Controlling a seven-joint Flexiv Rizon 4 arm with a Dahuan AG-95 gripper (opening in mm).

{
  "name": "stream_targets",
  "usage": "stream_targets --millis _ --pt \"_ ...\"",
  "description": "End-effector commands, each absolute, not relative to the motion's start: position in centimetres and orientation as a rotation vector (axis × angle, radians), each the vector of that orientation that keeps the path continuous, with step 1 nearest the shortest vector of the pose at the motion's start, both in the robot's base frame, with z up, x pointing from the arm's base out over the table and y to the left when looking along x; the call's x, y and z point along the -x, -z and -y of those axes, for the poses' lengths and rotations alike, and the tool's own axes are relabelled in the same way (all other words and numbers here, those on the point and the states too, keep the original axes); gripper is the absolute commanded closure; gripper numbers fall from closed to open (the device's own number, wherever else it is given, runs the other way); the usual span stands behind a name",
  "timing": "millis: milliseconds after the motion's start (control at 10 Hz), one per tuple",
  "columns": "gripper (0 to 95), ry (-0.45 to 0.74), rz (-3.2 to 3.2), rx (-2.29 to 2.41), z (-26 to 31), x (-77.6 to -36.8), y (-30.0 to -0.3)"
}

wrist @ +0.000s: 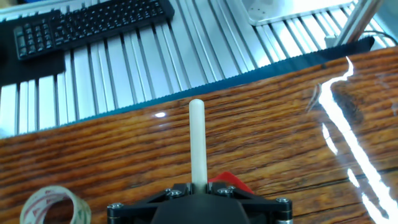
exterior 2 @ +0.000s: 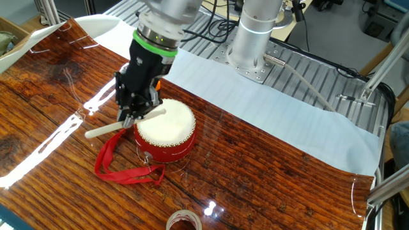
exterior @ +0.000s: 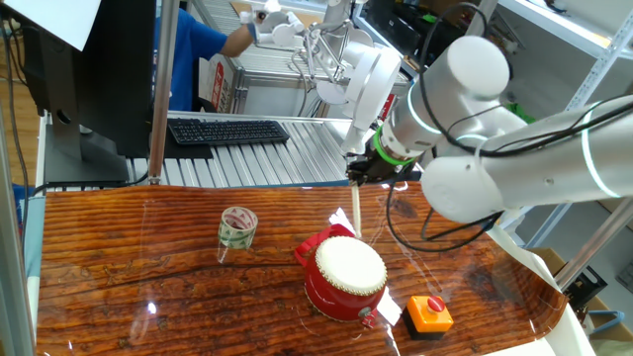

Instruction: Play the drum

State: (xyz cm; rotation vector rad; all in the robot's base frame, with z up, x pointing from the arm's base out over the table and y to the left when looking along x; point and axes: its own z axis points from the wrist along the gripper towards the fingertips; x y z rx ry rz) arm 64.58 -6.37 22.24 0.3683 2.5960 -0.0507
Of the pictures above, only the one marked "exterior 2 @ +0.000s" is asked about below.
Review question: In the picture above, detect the thin metal rod tool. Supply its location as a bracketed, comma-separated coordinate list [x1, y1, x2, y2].
[336, 93, 377, 107]

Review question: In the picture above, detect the small red drum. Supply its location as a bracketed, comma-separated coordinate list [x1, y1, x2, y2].
[133, 98, 197, 164]

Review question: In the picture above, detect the blue grey trouser leg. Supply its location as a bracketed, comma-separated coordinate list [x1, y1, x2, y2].
[389, 120, 409, 171]

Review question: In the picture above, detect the beige cable with metal connector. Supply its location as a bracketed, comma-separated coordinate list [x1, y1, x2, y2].
[263, 53, 337, 113]

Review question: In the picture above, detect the black chair base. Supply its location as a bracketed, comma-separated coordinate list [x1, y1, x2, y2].
[312, 0, 345, 13]

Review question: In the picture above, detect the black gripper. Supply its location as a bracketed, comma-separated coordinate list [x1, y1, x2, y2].
[114, 41, 175, 128]

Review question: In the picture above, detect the open cardboard box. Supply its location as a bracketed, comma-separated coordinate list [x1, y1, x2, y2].
[0, 16, 32, 60]

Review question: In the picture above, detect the dark floor box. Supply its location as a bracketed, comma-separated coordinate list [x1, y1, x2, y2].
[363, 15, 387, 40]

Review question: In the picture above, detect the blue plastic item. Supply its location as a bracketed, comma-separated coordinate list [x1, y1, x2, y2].
[384, 0, 409, 14]

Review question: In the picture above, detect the black shoe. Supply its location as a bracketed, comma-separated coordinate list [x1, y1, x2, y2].
[390, 190, 409, 220]

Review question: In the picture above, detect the grey chair back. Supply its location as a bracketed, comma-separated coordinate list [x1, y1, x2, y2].
[389, 18, 409, 60]

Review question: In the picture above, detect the printed packing tape roll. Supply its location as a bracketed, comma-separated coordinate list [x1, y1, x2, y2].
[165, 209, 203, 230]

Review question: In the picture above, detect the green wrist adapter ring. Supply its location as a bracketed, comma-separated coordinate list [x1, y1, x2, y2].
[132, 29, 179, 58]

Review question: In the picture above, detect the white drumstick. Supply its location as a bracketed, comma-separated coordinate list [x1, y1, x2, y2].
[84, 107, 167, 140]

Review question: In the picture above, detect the black cable bundle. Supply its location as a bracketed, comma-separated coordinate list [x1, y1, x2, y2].
[270, 36, 397, 128]

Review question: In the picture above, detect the red ribbon strap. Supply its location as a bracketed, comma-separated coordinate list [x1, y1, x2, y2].
[94, 124, 166, 186]

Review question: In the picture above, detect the aluminium frame strut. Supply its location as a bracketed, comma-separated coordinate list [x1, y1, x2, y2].
[366, 163, 409, 208]
[33, 0, 62, 26]
[359, 35, 409, 104]

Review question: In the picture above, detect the wood grain table sheet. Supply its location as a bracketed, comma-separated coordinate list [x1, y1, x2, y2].
[0, 17, 375, 230]

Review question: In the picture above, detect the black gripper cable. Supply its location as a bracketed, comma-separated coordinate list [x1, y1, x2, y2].
[178, 0, 239, 45]

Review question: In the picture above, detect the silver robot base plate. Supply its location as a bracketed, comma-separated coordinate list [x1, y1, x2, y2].
[212, 40, 288, 84]

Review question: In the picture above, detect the grey green bag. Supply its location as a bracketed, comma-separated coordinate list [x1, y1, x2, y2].
[0, 30, 17, 58]

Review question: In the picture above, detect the pale white table cloth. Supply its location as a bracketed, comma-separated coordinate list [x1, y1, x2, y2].
[0, 14, 383, 177]

